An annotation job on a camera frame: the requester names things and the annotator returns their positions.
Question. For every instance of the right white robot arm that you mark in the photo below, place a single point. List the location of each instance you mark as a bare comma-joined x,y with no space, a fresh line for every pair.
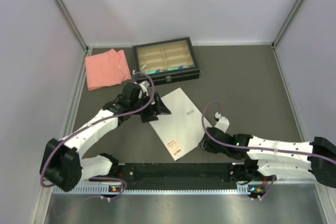
315,160

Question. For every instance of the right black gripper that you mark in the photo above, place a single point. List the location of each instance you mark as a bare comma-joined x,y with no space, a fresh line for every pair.
205,144

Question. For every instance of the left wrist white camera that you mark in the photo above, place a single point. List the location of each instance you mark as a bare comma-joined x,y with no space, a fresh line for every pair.
144,89

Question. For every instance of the pink folded cloth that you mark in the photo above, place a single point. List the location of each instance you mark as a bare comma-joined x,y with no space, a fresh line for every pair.
106,69

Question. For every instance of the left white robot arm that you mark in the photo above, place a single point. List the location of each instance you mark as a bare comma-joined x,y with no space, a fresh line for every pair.
63,163

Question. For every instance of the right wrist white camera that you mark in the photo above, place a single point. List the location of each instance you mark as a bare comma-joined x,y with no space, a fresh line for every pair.
222,123

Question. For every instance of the black ring binder folder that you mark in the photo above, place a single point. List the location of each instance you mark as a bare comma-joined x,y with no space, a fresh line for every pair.
181,131

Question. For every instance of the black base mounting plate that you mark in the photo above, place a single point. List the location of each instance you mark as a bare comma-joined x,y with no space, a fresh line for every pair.
185,175

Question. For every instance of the black glass-lid compartment box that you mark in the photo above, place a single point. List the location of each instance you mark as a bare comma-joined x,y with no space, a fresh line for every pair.
166,61

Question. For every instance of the wrist white camera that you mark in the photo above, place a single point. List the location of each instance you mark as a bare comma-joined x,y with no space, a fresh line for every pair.
222,123
144,89

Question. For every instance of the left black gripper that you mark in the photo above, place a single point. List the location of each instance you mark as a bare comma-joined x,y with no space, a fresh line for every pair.
151,113

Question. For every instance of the aluminium frame rail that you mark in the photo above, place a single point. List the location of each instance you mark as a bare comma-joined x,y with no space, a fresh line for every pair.
71,24

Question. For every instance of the grey slotted cable duct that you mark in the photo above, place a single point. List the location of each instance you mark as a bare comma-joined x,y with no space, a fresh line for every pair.
113,188

